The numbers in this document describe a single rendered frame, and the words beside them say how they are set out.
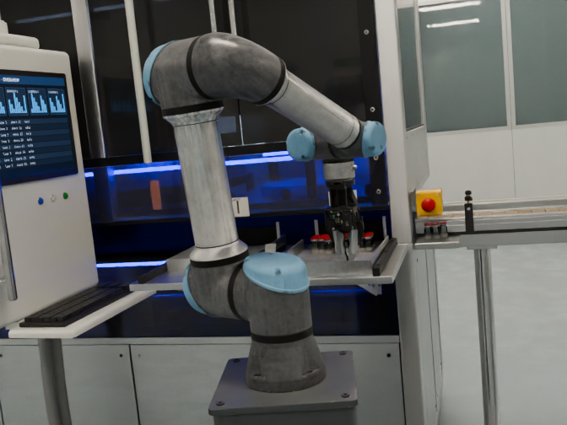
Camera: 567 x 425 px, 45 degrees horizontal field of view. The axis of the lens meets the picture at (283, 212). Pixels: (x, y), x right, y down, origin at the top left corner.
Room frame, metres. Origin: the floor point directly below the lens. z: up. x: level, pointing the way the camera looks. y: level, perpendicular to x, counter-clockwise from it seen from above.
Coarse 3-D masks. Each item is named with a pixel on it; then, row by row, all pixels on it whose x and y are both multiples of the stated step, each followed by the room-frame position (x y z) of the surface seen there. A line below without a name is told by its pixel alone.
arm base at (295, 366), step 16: (256, 336) 1.21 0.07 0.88; (272, 336) 1.19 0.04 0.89; (288, 336) 1.19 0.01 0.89; (304, 336) 1.21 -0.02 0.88; (256, 352) 1.21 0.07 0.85; (272, 352) 1.19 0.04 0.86; (288, 352) 1.19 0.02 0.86; (304, 352) 1.21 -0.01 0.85; (320, 352) 1.24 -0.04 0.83; (256, 368) 1.21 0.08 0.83; (272, 368) 1.19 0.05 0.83; (288, 368) 1.18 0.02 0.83; (304, 368) 1.20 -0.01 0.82; (320, 368) 1.21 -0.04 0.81; (256, 384) 1.20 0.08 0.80; (272, 384) 1.18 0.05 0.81; (288, 384) 1.17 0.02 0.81; (304, 384) 1.18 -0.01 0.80
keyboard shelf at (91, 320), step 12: (120, 300) 1.94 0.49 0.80; (132, 300) 1.95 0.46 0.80; (96, 312) 1.83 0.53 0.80; (108, 312) 1.83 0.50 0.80; (120, 312) 1.88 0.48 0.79; (12, 324) 1.83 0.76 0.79; (72, 324) 1.73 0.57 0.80; (84, 324) 1.73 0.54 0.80; (96, 324) 1.77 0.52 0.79; (12, 336) 1.72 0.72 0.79; (24, 336) 1.71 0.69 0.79; (36, 336) 1.70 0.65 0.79; (48, 336) 1.69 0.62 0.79; (60, 336) 1.68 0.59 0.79; (72, 336) 1.67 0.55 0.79
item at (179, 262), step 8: (280, 240) 2.11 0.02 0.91; (192, 248) 2.10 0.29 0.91; (248, 248) 2.16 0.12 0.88; (256, 248) 2.15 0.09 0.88; (264, 248) 1.95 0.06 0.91; (176, 256) 1.98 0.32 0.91; (184, 256) 2.03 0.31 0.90; (168, 264) 1.92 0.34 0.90; (176, 264) 1.91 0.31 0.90; (184, 264) 1.91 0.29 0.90
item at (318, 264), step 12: (300, 240) 2.02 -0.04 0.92; (384, 240) 1.89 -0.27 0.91; (288, 252) 1.87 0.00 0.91; (300, 252) 2.00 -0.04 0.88; (348, 252) 1.94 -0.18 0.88; (360, 252) 1.92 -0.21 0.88; (372, 252) 1.90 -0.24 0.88; (312, 264) 1.69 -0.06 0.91; (324, 264) 1.68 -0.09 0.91; (336, 264) 1.67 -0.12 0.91; (348, 264) 1.66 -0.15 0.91; (360, 264) 1.65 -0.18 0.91; (372, 264) 1.65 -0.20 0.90; (312, 276) 1.69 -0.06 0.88
